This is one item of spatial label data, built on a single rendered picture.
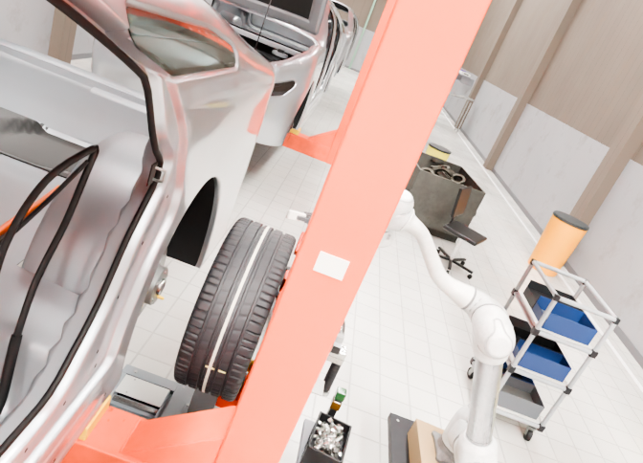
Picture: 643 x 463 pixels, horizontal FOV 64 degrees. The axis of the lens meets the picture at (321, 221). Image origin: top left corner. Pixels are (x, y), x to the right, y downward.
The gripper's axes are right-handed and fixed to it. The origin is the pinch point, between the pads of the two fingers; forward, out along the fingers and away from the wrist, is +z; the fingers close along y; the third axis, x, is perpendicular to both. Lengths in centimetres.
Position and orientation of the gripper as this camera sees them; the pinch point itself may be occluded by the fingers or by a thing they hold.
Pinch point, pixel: (296, 215)
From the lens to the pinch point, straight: 187.1
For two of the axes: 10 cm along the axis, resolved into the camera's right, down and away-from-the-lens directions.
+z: -8.7, -2.1, -4.4
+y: -3.3, -4.1, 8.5
